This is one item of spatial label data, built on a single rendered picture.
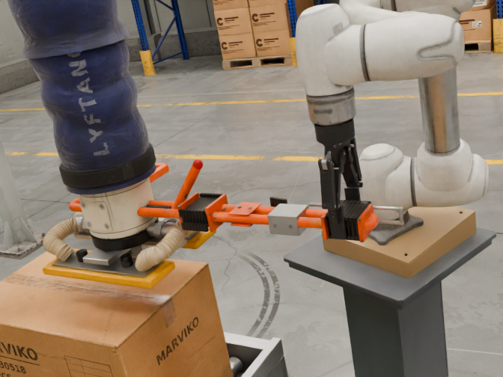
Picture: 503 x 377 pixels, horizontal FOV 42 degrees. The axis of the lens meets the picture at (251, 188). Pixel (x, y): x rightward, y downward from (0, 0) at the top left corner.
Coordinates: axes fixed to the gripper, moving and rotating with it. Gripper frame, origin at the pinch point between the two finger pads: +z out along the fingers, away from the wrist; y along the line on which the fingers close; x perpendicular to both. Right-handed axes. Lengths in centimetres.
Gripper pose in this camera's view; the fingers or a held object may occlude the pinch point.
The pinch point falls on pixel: (346, 216)
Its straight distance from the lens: 132.6
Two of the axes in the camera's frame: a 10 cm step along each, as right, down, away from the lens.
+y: -4.8, 3.9, -7.8
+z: 1.7, 9.2, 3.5
